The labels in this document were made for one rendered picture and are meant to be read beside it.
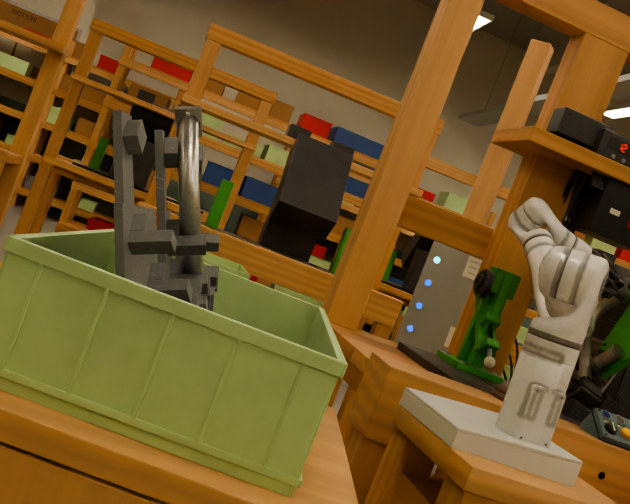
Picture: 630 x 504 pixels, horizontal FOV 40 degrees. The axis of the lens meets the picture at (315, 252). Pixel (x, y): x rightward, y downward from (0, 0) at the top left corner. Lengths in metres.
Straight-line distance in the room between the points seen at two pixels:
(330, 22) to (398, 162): 10.05
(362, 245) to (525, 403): 0.89
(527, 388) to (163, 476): 0.71
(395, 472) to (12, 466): 0.76
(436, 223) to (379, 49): 10.02
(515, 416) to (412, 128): 1.00
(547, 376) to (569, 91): 1.14
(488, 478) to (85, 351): 0.64
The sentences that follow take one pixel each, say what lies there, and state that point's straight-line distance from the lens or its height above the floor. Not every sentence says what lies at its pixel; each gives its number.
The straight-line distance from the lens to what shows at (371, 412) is 1.68.
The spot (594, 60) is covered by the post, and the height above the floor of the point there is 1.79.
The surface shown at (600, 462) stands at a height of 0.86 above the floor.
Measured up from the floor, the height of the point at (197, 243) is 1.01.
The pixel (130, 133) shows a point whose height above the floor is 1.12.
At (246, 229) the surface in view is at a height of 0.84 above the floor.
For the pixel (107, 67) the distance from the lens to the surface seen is 11.37.
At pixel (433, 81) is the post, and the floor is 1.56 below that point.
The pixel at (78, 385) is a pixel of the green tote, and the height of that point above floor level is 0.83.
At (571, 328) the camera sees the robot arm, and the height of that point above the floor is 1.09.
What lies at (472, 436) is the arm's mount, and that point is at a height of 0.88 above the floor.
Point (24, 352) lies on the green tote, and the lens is 1.04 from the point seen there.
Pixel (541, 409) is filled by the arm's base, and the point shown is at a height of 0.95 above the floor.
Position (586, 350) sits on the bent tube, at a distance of 2.21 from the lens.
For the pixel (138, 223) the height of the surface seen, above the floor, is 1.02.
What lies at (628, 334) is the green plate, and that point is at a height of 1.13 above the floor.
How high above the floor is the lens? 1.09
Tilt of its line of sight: 1 degrees down
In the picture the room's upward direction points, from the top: 21 degrees clockwise
